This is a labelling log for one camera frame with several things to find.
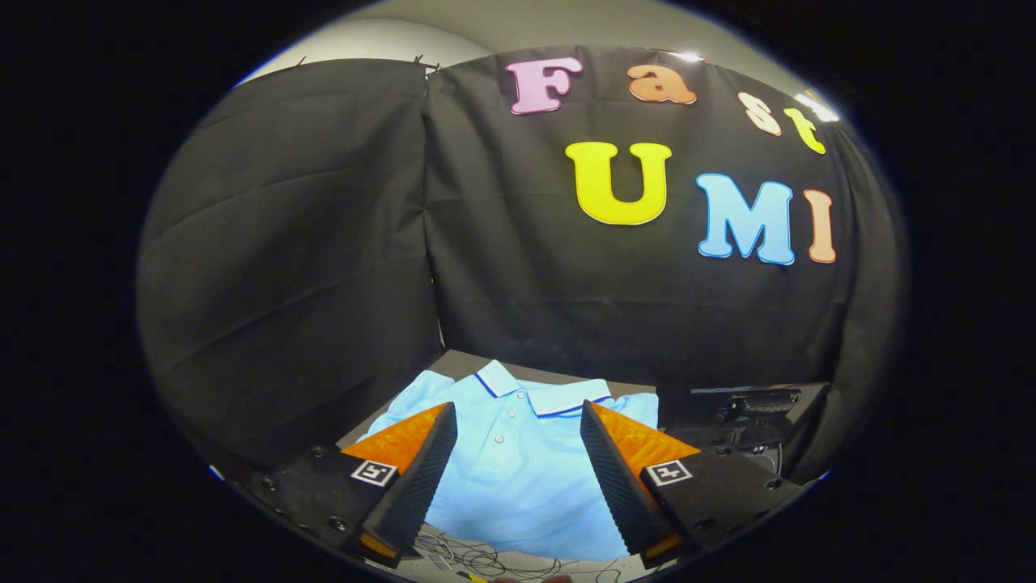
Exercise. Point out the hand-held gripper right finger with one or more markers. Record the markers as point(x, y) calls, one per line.
point(617, 486)

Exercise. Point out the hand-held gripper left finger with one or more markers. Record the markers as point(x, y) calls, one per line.
point(421, 478)

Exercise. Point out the light blue polo shirt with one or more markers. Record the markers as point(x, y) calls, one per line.
point(518, 478)

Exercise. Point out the grey cabinet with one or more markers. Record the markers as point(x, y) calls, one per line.
point(558, 374)

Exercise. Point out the black backdrop cloth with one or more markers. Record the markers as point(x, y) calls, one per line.
point(324, 243)

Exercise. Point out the ceiling light panel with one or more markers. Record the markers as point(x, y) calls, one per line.
point(688, 57)
point(817, 107)

